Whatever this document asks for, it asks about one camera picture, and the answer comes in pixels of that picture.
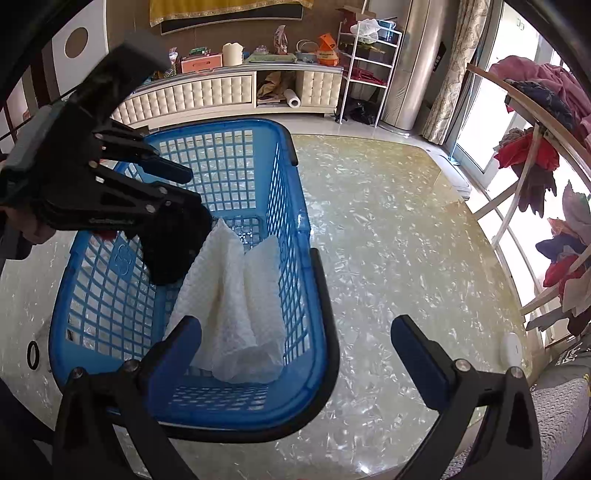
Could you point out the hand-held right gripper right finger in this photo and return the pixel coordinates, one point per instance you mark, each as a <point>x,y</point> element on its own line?
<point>422,357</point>

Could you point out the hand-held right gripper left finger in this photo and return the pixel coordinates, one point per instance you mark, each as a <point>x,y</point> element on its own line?
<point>178,357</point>

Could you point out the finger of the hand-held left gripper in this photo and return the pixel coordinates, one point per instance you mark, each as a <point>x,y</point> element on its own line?
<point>138,203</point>
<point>157,161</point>

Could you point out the black garment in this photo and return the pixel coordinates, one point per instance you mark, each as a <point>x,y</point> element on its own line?
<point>173,256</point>

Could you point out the white waffle towel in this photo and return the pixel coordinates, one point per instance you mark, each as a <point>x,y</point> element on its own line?
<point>240,314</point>

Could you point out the blue plastic laundry basket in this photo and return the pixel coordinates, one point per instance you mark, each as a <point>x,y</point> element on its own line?
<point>286,194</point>

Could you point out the person's left hand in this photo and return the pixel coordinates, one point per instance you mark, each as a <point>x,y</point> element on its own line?
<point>32,228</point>

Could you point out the white tufted cabinet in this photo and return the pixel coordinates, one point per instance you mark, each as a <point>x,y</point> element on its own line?
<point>207,92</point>

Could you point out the white round device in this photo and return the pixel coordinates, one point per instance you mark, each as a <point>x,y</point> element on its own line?
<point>511,348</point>

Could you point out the pink box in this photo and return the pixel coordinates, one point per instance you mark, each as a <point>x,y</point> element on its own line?
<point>201,63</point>

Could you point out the cream cylinder candle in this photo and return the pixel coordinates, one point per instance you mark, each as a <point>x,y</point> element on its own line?
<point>232,53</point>

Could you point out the beige cloth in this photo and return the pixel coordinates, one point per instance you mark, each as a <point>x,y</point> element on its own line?
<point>272,87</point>

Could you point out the grey patterned sofa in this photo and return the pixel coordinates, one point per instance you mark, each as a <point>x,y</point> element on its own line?
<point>558,401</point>

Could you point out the paper towel roll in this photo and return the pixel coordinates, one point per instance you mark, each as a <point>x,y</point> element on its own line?
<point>292,98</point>

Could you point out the green flat box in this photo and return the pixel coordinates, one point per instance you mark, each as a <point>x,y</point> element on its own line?
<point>270,58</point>

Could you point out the clear plastic bag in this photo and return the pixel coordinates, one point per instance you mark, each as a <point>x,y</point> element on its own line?
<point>280,39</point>

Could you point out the grey small basket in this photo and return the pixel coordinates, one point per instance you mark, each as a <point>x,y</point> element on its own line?
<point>307,53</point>

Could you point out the orange bag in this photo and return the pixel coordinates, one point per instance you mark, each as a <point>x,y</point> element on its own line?
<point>328,48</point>

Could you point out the black bag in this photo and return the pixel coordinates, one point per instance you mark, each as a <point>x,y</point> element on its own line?
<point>360,111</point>

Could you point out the white metal shelf rack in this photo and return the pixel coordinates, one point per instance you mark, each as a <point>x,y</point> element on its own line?
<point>364,83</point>

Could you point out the pile of hanging clothes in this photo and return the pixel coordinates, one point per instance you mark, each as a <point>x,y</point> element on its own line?
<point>526,152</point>

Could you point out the white plastic bag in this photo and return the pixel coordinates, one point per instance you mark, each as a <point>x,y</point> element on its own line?
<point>367,28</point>

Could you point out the silver standing air conditioner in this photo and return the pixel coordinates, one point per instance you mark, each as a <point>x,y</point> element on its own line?
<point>411,69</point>

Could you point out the wooden clothes drying rack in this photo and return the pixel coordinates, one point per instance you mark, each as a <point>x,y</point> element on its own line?
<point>545,110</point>

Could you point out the patterned beige curtain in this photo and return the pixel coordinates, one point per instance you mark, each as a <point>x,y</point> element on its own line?
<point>455,69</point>

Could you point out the yellow wall cloth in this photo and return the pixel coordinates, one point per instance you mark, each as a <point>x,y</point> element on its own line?
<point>207,9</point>

